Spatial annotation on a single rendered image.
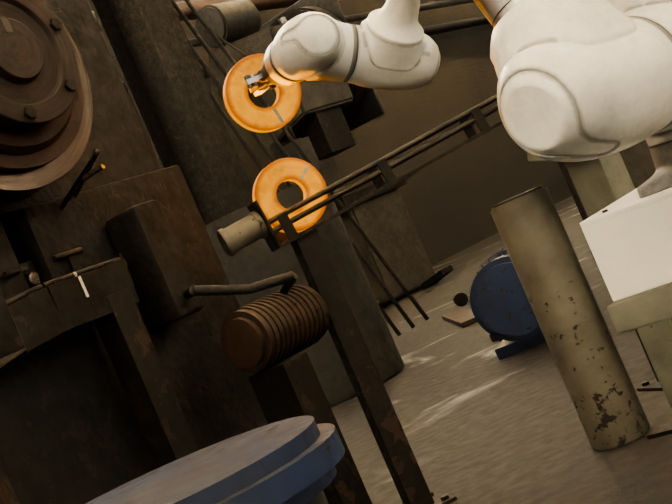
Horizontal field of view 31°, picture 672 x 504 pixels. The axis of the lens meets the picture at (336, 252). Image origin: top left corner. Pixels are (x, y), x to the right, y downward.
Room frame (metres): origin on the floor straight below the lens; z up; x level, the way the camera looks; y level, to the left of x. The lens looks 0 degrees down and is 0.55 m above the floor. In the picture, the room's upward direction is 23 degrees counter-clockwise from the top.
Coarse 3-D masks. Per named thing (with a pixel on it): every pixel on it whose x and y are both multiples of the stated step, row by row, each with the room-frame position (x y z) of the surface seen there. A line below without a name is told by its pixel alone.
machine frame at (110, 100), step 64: (64, 0) 2.62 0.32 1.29; (128, 128) 2.64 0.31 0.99; (64, 192) 2.45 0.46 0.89; (128, 192) 2.50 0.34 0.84; (0, 256) 2.21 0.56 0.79; (192, 256) 2.58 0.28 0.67; (192, 320) 2.52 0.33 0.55; (0, 384) 2.12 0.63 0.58; (64, 384) 2.23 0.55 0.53; (192, 384) 2.46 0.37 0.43; (0, 448) 2.08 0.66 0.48; (64, 448) 2.18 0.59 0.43; (128, 448) 2.29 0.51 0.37
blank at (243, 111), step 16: (240, 64) 2.38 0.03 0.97; (256, 64) 2.39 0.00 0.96; (240, 80) 2.38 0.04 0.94; (224, 96) 2.38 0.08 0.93; (240, 96) 2.38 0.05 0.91; (288, 96) 2.41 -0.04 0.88; (240, 112) 2.37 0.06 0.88; (256, 112) 2.38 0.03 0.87; (272, 112) 2.39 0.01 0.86; (288, 112) 2.40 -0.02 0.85; (256, 128) 2.38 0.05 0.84; (272, 128) 2.39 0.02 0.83
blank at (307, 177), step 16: (288, 160) 2.50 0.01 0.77; (272, 176) 2.48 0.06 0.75; (288, 176) 2.49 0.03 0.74; (304, 176) 2.50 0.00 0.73; (320, 176) 2.51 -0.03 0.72; (256, 192) 2.47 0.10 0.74; (272, 192) 2.48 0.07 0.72; (304, 192) 2.52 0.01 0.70; (272, 208) 2.48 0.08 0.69; (304, 208) 2.49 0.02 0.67; (320, 208) 2.50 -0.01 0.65; (272, 224) 2.47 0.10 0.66; (304, 224) 2.49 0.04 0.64
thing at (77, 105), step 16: (80, 80) 2.34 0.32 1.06; (80, 96) 2.33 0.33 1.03; (64, 112) 2.26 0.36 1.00; (80, 112) 2.31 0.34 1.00; (48, 128) 2.21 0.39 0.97; (64, 128) 2.26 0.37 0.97; (0, 144) 2.12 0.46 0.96; (16, 144) 2.15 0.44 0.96; (32, 144) 2.17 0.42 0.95; (48, 144) 2.22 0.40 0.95; (64, 144) 2.26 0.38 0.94; (0, 160) 2.14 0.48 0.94; (16, 160) 2.16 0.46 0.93; (32, 160) 2.19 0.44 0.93; (48, 160) 2.22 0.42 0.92
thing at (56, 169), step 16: (80, 64) 2.38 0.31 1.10; (80, 128) 2.33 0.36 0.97; (80, 144) 2.31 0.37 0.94; (64, 160) 2.27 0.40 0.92; (0, 176) 2.15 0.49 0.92; (16, 176) 2.17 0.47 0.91; (32, 176) 2.20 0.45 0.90; (48, 176) 2.23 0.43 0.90; (0, 192) 2.18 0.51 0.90; (16, 192) 2.22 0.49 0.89
